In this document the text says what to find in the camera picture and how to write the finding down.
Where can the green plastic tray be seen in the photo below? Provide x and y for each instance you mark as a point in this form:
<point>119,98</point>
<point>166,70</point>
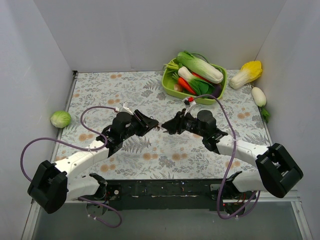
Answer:
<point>168,84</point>

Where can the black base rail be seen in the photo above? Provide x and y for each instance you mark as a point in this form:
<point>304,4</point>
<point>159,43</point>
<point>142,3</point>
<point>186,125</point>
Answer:
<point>171,194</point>

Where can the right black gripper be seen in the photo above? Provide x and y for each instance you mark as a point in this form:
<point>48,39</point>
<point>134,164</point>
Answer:
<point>180,123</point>

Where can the toy green leafy vegetable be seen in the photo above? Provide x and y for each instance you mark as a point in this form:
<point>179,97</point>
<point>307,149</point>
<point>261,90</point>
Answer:
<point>200,86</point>

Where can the toy white radish on table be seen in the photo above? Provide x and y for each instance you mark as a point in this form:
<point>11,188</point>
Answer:
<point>261,101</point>

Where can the toy round green cabbage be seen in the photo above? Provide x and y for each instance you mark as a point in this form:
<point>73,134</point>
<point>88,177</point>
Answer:
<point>60,119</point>

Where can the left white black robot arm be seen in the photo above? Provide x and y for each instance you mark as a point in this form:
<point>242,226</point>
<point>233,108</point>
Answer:
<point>55,183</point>

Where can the toy yellow-leaf cabbage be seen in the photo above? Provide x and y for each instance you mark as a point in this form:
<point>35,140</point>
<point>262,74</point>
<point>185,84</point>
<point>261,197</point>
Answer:
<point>249,72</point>

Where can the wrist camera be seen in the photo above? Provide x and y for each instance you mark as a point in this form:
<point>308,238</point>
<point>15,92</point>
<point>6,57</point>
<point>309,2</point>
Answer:
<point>124,108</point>
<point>189,103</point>

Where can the floral table mat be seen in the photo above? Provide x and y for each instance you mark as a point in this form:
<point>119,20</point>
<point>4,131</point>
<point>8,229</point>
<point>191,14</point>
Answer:
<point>158,155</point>

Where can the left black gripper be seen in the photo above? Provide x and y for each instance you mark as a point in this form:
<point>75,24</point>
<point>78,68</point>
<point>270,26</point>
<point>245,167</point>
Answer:
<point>140,120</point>

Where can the large toy napa cabbage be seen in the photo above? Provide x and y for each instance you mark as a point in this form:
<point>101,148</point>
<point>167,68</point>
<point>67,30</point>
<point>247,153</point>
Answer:
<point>200,67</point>

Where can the toy purple eggplant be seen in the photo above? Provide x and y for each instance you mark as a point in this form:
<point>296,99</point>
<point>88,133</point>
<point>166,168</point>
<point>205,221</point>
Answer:
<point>217,90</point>

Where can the toy red pepper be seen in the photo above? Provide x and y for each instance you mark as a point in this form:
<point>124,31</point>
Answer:
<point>198,76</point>

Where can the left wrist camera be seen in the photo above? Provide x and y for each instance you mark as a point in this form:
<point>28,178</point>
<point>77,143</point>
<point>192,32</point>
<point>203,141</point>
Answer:
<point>124,108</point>

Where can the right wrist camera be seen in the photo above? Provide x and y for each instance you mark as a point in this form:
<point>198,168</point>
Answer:
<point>189,103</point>

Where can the toy orange carrot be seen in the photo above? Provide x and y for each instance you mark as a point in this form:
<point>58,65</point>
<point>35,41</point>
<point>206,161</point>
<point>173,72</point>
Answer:
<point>184,84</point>

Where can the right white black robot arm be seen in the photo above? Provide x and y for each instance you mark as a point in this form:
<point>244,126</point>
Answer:
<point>277,172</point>

